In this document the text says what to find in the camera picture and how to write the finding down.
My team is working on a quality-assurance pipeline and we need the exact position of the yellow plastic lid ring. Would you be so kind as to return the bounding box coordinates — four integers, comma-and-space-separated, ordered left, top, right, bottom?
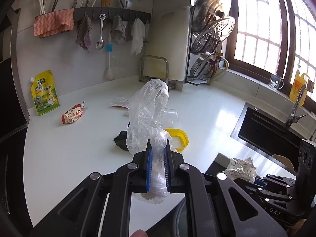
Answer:
163, 128, 190, 153

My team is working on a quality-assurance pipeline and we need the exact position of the dark grey cloth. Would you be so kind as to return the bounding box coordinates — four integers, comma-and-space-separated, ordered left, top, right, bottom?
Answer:
114, 131, 129, 151

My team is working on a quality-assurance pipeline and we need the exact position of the clear plastic bag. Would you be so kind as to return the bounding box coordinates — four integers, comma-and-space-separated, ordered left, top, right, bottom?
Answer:
126, 79, 171, 204

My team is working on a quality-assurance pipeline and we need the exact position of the white paper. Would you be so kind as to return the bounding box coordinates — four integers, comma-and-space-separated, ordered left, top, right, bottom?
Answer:
224, 157, 257, 183

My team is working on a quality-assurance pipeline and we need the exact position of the black kitchen sink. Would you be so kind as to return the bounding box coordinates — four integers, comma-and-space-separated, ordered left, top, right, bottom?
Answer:
231, 103, 303, 174

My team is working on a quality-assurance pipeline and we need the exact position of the chrome kitchen faucet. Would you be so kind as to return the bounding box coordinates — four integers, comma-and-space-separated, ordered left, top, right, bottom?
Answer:
284, 84, 307, 129

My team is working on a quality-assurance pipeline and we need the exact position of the operator thumb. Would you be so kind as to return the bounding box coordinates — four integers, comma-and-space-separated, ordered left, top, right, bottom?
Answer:
131, 229, 148, 237

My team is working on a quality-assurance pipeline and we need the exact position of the clear plastic container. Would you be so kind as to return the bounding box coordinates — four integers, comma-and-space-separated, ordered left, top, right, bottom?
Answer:
161, 109, 179, 129

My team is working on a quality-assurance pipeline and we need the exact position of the metal cutting board stand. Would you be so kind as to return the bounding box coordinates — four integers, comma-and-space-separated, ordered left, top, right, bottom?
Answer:
139, 55, 176, 90

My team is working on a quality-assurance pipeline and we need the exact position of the black lid rack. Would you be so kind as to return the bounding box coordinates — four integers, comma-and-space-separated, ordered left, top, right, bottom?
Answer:
185, 34, 216, 86

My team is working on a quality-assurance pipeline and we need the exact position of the red white snack wrapper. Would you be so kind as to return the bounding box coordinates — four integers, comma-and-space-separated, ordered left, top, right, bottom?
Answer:
61, 102, 84, 125

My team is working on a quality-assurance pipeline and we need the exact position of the steel strainer pot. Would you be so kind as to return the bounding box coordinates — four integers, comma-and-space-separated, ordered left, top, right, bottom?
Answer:
190, 52, 217, 79

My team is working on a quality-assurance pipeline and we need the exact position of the white cutting board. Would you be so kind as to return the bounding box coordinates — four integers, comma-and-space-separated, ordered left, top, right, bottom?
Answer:
146, 6, 191, 81

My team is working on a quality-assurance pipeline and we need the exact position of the yellow detergent bottle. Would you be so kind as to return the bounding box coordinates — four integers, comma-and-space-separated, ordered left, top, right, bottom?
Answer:
289, 70, 309, 102

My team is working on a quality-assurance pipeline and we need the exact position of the perforated steel steamer plate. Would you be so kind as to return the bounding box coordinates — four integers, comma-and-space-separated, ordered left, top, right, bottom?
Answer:
191, 16, 236, 55

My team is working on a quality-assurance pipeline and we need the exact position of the glass mug on sill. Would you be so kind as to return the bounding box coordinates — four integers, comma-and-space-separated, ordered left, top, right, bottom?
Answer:
268, 74, 284, 90

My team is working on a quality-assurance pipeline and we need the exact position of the white blue bottle brush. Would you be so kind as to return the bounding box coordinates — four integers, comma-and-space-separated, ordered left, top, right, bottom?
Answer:
105, 26, 114, 80

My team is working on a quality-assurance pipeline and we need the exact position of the white hanging cloth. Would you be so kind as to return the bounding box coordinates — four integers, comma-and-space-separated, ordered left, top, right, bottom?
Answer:
130, 18, 145, 55

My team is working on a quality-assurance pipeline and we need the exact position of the metal hanging ladle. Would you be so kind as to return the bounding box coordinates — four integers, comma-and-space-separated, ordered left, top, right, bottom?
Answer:
96, 13, 106, 50

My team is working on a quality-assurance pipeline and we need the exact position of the yellow green refill pouch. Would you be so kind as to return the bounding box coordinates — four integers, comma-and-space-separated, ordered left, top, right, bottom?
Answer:
30, 70, 60, 116

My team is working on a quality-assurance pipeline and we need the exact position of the grey hanging cloth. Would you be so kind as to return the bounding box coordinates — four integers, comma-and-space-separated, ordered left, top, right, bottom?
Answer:
111, 16, 128, 44

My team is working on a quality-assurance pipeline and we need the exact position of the grey purple hanging rag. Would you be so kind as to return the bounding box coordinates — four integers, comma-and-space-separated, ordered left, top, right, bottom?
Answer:
75, 15, 92, 52

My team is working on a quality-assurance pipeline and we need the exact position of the large steel pot lid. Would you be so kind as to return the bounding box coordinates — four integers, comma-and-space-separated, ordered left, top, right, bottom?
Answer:
191, 0, 231, 34

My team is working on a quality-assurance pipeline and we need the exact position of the pink checkered dishcloth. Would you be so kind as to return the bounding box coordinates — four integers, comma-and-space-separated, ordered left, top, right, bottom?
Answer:
33, 8, 74, 38

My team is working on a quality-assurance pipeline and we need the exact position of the yellow gas hose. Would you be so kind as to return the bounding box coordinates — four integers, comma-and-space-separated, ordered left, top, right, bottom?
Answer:
208, 57, 230, 85

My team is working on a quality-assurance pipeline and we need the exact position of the dark grey wall rack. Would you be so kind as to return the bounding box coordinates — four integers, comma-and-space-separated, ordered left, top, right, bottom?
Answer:
73, 7, 151, 24

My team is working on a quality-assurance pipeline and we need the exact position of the window frame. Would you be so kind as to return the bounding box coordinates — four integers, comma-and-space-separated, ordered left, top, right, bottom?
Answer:
226, 0, 315, 98

